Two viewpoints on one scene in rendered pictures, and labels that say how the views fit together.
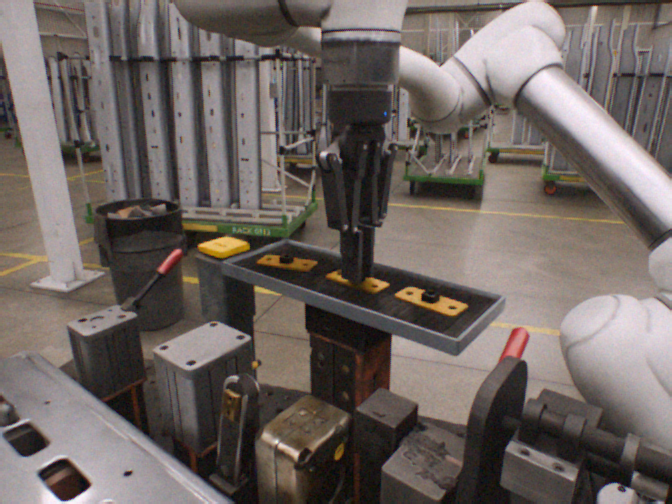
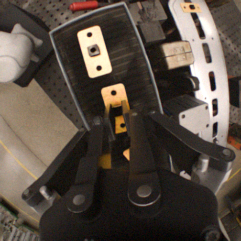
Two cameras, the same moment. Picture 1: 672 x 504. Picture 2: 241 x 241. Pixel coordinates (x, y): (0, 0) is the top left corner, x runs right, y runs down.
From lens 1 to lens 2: 0.55 m
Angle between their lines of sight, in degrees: 53
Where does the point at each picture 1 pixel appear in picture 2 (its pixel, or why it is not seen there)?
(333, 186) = (189, 136)
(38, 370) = not seen: hidden behind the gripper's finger
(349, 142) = (193, 200)
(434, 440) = (140, 14)
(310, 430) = (180, 48)
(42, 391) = not seen: hidden behind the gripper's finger
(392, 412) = (154, 25)
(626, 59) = not seen: outside the picture
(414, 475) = (158, 9)
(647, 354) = (9, 42)
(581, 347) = (18, 59)
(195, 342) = (198, 123)
